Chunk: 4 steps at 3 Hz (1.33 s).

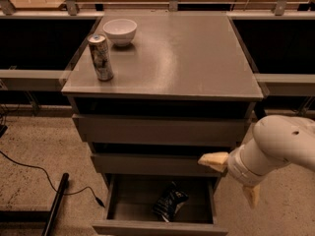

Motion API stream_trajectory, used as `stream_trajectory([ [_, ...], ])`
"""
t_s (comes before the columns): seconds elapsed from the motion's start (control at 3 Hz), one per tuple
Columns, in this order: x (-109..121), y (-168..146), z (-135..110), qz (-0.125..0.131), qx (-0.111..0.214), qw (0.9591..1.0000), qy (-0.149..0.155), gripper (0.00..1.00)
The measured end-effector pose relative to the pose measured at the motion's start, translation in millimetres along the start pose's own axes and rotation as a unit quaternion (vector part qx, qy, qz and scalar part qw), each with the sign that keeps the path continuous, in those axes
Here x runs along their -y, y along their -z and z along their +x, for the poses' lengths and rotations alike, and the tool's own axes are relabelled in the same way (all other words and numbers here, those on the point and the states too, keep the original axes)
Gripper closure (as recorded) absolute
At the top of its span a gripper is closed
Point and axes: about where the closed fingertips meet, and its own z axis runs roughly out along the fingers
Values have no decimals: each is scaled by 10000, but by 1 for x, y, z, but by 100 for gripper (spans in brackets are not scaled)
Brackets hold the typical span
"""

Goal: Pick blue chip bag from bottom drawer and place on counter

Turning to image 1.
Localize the grey drawer cabinet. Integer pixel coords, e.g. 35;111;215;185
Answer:
60;11;265;182

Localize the black metal stand leg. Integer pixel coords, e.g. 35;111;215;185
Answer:
0;173;69;236

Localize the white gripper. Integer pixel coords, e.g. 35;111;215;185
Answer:
198;139;289;208

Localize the grey open bottom drawer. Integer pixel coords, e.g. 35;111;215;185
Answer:
93;175;227;236

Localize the blue chip bag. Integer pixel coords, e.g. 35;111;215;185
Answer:
153;182;189;222

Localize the grey top drawer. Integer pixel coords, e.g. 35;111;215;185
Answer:
73;114;249;148

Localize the white ceramic bowl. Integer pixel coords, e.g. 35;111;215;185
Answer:
102;19;138;46

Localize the tall printed drink can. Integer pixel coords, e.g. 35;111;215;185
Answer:
88;33;114;82

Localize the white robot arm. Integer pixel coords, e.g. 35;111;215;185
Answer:
198;115;315;208

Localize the grey middle drawer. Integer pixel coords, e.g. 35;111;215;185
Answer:
92;153;226;177

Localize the black floor cable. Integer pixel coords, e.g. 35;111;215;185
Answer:
0;150;106;209

